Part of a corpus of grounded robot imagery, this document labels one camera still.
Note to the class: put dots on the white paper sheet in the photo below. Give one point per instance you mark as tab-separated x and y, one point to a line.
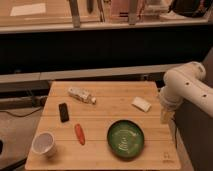
37	8

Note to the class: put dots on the white cup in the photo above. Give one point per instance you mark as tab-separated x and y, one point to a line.
44	144

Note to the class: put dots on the red carrot toy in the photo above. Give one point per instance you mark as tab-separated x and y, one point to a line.
79	134

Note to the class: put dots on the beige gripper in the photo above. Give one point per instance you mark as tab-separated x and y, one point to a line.
166	115

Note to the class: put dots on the grey metal post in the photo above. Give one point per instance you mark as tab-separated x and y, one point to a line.
75	13
132	14

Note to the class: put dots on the black eraser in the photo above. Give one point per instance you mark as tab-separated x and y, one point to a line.
63	110

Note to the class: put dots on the black power strip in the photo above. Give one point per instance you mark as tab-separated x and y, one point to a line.
22	102

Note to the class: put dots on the grey metal post right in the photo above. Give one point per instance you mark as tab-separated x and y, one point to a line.
132	14

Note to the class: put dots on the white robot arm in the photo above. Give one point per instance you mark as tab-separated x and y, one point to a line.
185	82

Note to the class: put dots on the green bowl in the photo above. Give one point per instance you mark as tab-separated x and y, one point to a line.
125	139

